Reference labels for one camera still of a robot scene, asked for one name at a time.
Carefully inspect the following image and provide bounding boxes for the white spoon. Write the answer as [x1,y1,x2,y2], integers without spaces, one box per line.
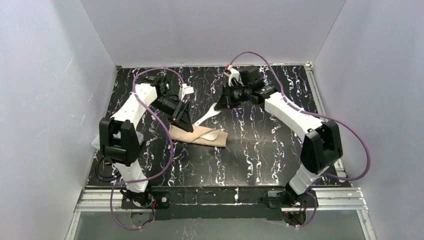
[194,131,218,142]
[193,103,221,127]

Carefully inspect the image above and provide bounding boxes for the beige cloth napkin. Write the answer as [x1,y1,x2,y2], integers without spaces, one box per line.
[169,126,228,147]

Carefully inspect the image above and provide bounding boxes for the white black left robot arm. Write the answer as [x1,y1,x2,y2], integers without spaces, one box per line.
[98,74,228,193]

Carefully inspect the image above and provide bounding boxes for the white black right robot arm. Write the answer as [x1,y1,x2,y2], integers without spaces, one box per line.
[215,64,343,198]

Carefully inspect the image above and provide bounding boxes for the clear plastic box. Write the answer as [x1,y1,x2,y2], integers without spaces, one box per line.
[91,131,144,150]

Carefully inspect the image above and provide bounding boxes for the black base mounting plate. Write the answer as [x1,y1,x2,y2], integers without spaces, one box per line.
[119,186,318,223]

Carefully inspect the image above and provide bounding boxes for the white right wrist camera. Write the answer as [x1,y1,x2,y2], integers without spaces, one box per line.
[224,64,241,87]

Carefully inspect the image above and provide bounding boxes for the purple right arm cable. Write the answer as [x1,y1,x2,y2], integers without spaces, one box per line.
[226,51,372,229]

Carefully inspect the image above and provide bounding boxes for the aluminium front frame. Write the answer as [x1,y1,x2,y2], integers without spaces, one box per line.
[66,186,376,240]

